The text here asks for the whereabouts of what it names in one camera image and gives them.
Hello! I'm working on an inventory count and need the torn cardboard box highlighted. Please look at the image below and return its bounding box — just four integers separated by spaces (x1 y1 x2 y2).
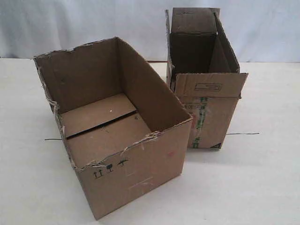
34 37 192 219

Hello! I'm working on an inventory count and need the tall taped cardboard box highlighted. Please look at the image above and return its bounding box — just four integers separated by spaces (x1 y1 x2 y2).
165 7 248 150

